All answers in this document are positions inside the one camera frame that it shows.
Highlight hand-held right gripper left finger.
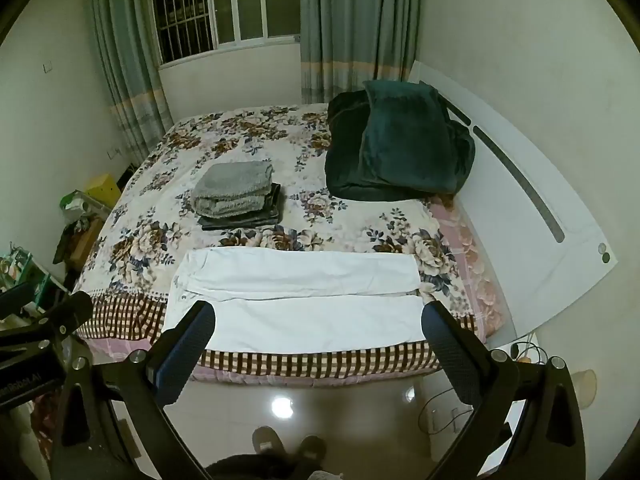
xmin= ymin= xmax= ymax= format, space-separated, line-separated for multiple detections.
xmin=49 ymin=301 xmax=217 ymax=480

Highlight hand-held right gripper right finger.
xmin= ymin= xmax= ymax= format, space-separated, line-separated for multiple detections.
xmin=421 ymin=301 xmax=587 ymax=480

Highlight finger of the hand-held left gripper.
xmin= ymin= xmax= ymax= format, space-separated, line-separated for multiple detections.
xmin=0 ymin=282 xmax=35 ymax=318
xmin=0 ymin=291 xmax=94 ymax=356

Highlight white pants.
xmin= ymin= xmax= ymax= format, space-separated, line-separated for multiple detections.
xmin=162 ymin=247 xmax=432 ymax=356

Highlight green packaging clutter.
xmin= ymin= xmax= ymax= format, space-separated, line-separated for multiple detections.
xmin=0 ymin=247 xmax=68 ymax=306

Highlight cluttered side table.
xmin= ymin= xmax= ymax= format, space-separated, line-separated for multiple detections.
xmin=67 ymin=217 xmax=103 ymax=271

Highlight pink floral bed sheet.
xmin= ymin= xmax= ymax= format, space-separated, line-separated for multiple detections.
xmin=90 ymin=197 xmax=507 ymax=388

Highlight yellow box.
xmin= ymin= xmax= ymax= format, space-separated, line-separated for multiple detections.
xmin=85 ymin=173 xmax=121 ymax=209

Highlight person's legs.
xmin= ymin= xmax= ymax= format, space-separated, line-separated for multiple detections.
xmin=205 ymin=452 xmax=346 ymax=480

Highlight white bed headboard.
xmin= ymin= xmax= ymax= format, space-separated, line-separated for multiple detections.
xmin=407 ymin=60 xmax=621 ymax=343

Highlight beige round object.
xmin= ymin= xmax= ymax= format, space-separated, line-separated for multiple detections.
xmin=570 ymin=370 xmax=598 ymax=408

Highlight floral bed blanket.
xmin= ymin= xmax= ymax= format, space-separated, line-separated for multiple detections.
xmin=72 ymin=102 xmax=506 ymax=378

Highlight folded dark clothing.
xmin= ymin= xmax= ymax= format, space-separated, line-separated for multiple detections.
xmin=197 ymin=182 xmax=283 ymax=232

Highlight folded grey fleece towel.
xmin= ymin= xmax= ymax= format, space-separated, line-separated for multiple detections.
xmin=192 ymin=161 xmax=275 ymax=219

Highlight grey-green striped curtain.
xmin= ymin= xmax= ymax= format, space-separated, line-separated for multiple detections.
xmin=82 ymin=0 xmax=175 ymax=163
xmin=299 ymin=0 xmax=423 ymax=106

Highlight white framed window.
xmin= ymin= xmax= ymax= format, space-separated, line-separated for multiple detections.
xmin=147 ymin=0 xmax=302 ymax=67

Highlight black floor cable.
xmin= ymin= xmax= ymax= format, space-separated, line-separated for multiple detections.
xmin=417 ymin=390 xmax=473 ymax=436

